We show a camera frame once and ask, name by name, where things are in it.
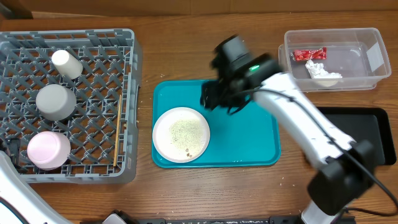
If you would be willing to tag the red snack wrapper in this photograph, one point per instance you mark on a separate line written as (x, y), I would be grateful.
(318, 54)

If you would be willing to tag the clear plastic bin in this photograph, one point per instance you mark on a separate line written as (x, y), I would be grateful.
(357, 54)

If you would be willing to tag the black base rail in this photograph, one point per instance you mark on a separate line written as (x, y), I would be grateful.
(119, 216)

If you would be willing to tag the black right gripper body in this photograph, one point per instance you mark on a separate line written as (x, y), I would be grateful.
(214, 96)

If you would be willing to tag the white cup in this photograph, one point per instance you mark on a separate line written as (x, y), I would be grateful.
(66, 64)

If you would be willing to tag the grey plastic dish rack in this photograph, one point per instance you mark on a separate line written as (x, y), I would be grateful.
(112, 66)

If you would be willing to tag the pink shallow bowl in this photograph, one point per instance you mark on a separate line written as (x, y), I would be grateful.
(48, 150)

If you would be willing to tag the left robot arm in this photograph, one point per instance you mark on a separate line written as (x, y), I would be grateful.
(19, 202)

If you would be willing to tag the white napkin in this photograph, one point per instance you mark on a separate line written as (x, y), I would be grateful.
(317, 71)

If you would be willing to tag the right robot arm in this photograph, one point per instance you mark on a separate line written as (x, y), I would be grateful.
(345, 167)

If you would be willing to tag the black plastic bin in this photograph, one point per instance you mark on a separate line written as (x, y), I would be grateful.
(370, 124)

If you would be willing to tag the large white plate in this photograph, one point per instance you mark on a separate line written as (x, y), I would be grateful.
(181, 135)

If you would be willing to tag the teal plastic tray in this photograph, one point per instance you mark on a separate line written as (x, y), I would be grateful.
(247, 138)

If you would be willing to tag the grey white bowl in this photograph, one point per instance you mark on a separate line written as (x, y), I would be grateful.
(55, 102)

